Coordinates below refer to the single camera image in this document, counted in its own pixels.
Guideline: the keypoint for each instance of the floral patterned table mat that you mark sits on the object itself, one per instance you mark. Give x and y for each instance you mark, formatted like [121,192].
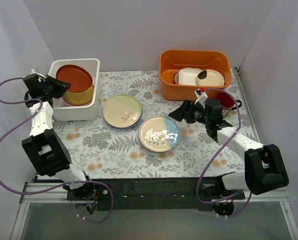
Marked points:
[103,151]

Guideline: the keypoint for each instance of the white plastic bin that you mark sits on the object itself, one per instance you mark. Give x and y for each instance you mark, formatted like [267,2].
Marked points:
[63,112]

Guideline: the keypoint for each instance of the red-brown scalloped plate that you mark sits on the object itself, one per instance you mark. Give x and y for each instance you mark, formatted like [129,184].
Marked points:
[80,80]

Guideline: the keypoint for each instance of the cream plate with black mark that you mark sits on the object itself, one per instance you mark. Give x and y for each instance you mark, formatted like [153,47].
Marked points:
[210,78]

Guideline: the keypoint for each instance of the cream green floral plate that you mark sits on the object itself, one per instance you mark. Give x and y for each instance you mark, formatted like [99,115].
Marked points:
[122,111]

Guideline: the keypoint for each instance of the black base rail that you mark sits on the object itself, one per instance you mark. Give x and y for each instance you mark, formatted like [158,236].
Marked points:
[159,193]

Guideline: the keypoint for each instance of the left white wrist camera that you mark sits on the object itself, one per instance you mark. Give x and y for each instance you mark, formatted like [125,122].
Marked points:
[35,71]

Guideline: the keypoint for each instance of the red and black mug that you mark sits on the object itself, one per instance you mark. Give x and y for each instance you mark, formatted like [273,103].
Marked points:
[228,104]

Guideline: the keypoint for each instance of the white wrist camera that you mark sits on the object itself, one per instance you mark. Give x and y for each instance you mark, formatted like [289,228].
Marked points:
[201,98]
[35,71]

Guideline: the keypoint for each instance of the orange plastic bin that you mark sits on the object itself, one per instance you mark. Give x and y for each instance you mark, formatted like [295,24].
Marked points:
[173,60]

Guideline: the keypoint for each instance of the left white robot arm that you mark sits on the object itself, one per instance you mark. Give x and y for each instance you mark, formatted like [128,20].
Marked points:
[44,148]

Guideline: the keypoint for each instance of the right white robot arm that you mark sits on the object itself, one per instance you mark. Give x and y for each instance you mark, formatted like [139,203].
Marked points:
[264,169]

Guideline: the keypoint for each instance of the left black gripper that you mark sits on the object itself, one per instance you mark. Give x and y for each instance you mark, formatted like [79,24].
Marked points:
[52,86]

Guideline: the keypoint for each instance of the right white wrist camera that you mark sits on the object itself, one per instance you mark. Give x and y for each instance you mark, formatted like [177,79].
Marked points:
[201,98]

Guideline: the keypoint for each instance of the blue plate under cream plate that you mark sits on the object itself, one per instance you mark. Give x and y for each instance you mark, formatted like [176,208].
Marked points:
[136,123]

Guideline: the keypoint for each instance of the pink round plate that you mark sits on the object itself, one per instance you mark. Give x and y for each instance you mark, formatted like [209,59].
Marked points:
[77,102]

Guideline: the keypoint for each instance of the white rectangular dish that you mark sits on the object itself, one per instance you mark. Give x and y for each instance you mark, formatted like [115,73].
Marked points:
[187,76]

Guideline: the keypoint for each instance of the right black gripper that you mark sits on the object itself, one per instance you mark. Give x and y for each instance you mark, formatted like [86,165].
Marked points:
[188,111]

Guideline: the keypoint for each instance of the cream and blue plate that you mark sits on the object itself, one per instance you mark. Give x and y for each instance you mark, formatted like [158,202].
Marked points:
[159,134]

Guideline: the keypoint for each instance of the woven bamboo pattern plate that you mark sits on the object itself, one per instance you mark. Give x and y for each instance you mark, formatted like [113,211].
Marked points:
[83,94]

